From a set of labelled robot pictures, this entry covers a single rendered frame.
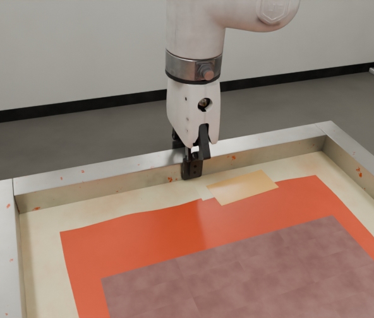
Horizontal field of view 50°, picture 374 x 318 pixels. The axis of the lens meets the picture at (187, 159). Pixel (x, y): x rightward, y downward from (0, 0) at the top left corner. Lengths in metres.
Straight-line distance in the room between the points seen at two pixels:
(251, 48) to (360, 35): 1.41
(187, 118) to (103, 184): 0.16
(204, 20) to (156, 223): 0.27
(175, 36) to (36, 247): 0.32
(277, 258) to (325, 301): 0.08
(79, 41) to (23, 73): 0.56
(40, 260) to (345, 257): 0.39
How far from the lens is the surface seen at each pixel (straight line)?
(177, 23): 0.50
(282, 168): 0.69
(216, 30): 0.50
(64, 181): 0.58
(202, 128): 0.55
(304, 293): 0.52
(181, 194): 0.60
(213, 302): 0.49
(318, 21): 4.72
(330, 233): 0.60
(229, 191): 0.62
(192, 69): 0.51
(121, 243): 0.54
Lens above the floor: 1.45
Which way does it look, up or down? 29 degrees down
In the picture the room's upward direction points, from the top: straight up
